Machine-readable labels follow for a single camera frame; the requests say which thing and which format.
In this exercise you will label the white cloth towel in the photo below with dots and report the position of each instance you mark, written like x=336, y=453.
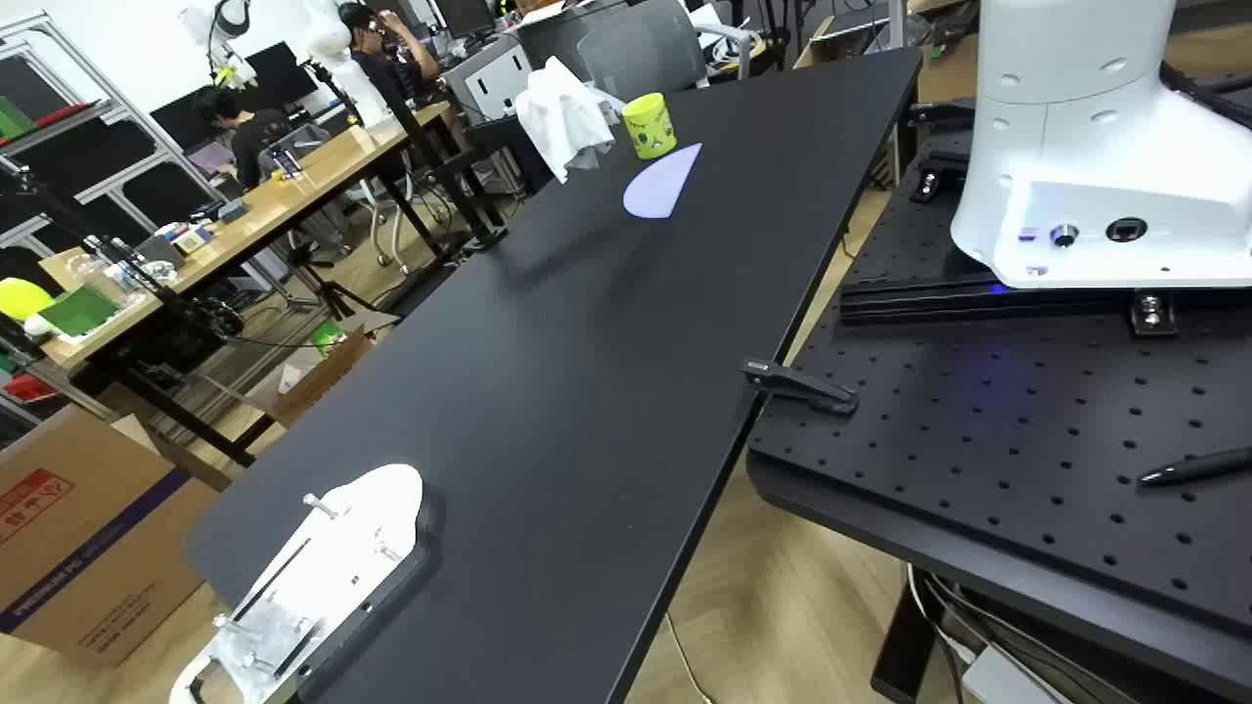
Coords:
x=563, y=111

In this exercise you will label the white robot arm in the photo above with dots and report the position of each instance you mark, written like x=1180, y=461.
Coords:
x=1082, y=132

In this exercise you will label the black clamp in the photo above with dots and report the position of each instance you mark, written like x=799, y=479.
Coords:
x=799, y=390

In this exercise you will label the lavender plate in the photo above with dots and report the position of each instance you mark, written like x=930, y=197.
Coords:
x=662, y=180

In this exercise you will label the yellow-green printed cup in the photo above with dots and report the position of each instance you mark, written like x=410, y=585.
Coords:
x=646, y=126

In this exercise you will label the gray chair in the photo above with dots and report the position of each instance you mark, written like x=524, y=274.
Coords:
x=614, y=45

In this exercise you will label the person in dark clothes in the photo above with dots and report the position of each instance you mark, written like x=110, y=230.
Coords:
x=394, y=53

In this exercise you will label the wooden desk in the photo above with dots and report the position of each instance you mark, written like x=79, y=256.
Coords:
x=274, y=203

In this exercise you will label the black perforated mounting board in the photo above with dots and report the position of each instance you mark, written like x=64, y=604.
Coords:
x=1044, y=445

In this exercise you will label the black monitor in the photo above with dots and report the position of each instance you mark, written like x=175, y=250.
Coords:
x=278, y=71

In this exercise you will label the black pen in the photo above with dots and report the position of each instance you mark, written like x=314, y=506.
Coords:
x=1194, y=469

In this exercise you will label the cardboard box with red print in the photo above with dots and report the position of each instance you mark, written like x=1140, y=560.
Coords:
x=79, y=548

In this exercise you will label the yellow-green item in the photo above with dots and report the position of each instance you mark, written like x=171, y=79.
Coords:
x=21, y=298

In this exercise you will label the black metal rail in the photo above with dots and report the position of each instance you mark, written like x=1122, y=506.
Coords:
x=966, y=303

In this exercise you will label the metal bolt bracket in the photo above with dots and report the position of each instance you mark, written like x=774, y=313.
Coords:
x=1156, y=313

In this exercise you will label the aluminium frame shelf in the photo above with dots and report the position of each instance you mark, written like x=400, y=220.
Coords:
x=122, y=141

